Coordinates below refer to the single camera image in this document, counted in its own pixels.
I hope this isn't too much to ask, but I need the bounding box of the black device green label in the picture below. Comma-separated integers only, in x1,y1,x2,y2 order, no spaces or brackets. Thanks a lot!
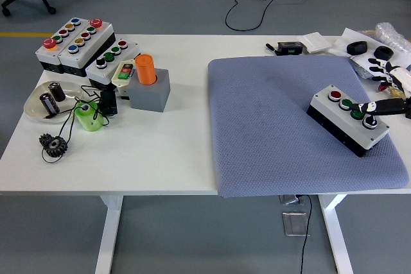
276,41,304,56

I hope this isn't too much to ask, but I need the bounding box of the grey plastic block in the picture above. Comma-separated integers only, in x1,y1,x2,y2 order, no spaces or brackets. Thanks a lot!
127,68,170,113

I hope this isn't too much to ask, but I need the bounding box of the small black adapter box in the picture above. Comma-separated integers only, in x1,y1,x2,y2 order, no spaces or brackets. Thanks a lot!
99,89,119,117

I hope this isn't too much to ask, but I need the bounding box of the black striped capacitor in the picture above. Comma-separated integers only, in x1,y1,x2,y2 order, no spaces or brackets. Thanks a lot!
39,93,60,115

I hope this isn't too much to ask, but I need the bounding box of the shiny metal dish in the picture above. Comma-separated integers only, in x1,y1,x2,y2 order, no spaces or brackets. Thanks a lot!
24,80,85,124

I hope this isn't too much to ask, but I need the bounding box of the metal floor socket box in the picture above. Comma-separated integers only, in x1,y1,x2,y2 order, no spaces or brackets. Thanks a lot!
281,211,311,237

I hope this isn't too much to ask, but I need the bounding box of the metal floor socket lid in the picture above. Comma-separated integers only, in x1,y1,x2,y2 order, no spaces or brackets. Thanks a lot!
279,194,306,206

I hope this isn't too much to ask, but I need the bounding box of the small black gear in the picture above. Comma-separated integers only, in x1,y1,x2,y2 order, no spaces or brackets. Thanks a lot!
39,133,55,150

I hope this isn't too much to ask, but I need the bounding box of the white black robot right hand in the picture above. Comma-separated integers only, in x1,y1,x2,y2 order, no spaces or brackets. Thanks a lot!
351,58,411,117

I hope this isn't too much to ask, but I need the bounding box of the large black gear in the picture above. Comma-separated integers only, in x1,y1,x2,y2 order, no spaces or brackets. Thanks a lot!
47,137,70,158

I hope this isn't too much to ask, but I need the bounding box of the cream red-green switch box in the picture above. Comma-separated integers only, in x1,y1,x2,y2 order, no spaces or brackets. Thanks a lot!
111,59,137,100

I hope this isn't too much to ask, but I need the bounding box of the thin black wire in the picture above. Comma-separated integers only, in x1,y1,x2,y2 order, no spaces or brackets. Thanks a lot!
40,84,112,164

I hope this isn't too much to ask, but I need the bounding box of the white table leg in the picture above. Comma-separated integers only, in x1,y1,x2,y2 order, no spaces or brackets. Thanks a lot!
317,194,354,274
95,195,125,274

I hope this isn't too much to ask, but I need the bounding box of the brass valve red handle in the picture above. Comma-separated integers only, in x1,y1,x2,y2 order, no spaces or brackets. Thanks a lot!
378,83,407,100

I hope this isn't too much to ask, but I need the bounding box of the black cable under table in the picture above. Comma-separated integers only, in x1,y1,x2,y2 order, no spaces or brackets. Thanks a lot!
300,194,314,274

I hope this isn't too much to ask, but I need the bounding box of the grey-blue quilted mat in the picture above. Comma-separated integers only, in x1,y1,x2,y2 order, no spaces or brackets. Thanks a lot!
207,55,409,198

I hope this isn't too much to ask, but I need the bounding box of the green plastic cylinder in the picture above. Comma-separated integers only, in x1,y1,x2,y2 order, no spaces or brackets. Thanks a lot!
74,100,105,132

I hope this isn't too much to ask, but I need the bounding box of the orange plastic cylinder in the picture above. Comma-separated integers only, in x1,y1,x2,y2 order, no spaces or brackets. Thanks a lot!
134,54,157,85

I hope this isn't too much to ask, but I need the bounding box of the black foam ring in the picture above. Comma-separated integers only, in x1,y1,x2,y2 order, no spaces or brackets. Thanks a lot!
374,46,394,62
346,40,369,55

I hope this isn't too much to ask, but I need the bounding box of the four-button white control box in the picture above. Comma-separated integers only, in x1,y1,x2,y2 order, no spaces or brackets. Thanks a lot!
306,85,390,158
85,39,141,90

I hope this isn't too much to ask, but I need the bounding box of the white wall switch plate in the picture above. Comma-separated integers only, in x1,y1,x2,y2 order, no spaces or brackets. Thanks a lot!
303,31,331,53

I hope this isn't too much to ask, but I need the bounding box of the black brown capacitor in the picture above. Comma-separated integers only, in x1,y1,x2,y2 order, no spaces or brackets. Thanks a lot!
48,82,67,102

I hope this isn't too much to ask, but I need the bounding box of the clear bubble wrap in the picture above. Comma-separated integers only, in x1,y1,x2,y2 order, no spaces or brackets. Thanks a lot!
374,22,411,53

